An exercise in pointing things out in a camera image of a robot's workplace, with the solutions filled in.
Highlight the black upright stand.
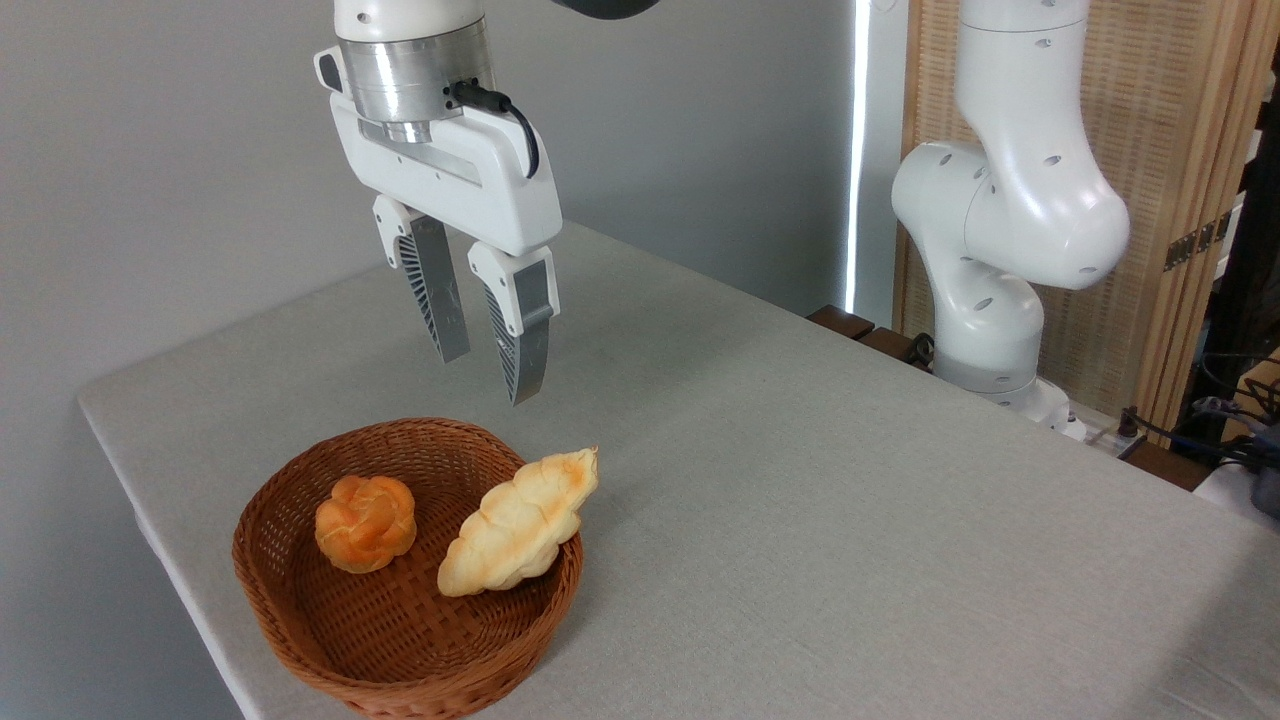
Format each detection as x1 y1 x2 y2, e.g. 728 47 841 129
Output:
1180 50 1280 451

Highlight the dark metal screen hinge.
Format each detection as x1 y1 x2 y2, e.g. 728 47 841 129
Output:
1163 210 1233 273

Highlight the long pale braided bread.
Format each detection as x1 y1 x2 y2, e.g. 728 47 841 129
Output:
437 447 600 598

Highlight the dark wooden block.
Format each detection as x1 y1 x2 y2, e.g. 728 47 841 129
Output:
860 327 933 373
806 305 876 341
1120 440 1211 492

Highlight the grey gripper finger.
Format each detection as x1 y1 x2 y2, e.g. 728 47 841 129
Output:
467 240 559 406
373 195 471 364

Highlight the black cable bundle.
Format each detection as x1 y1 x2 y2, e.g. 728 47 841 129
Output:
1110 350 1280 476

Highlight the brown woven wicker basket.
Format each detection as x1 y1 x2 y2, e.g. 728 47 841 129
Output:
232 417 585 720

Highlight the grey tablecloth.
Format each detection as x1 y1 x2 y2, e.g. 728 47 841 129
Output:
78 218 1280 720

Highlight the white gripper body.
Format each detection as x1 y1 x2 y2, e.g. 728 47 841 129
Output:
315 47 563 257

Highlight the round orange knotted bread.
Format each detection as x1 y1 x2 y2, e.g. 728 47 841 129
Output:
315 475 418 574

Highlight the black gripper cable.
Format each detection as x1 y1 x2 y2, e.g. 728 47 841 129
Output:
450 80 541 179

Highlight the wooden rattan folding screen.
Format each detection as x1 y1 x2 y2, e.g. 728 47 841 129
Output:
893 0 1280 441

